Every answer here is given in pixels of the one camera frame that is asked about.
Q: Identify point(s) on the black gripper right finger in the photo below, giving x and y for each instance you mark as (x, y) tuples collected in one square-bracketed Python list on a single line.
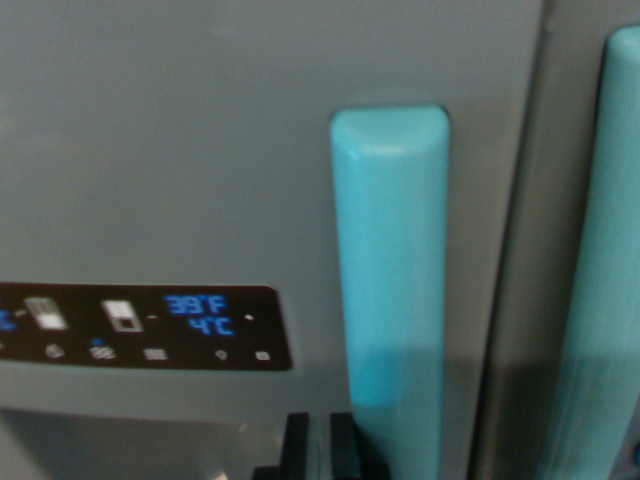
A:
[(342, 445)]

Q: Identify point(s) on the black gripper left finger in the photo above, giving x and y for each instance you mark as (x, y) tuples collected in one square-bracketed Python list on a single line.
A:
[(296, 445)]

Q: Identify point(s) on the grey fridge door with display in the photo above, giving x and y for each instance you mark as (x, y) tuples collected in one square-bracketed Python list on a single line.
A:
[(175, 150)]

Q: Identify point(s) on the plain grey fridge door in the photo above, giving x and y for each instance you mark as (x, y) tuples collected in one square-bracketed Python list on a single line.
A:
[(560, 150)]

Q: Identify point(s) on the black temperature display panel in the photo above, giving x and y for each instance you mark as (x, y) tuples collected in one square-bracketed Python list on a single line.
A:
[(150, 325)]

